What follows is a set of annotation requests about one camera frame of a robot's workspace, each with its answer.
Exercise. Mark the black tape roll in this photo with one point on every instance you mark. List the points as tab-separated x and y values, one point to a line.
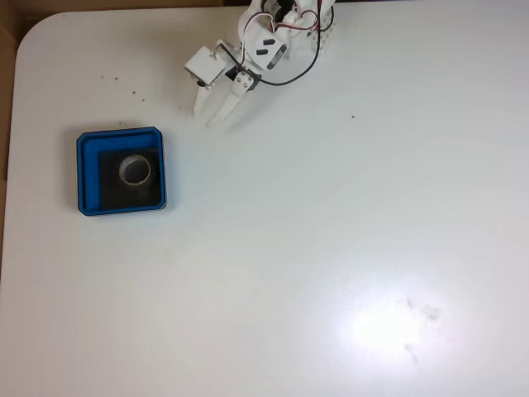
121	171

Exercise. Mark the blue square box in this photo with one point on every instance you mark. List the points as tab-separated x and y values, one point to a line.
89	173

